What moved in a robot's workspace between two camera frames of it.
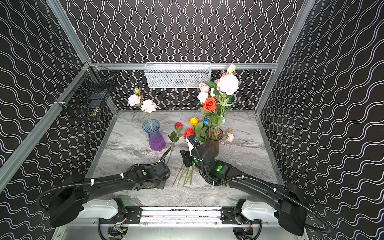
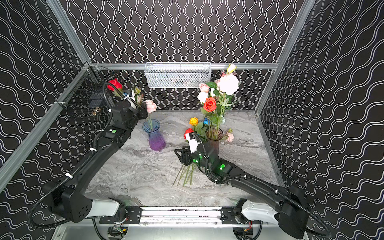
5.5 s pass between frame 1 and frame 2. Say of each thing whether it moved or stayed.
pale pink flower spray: stayed
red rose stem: moved
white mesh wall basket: stayed
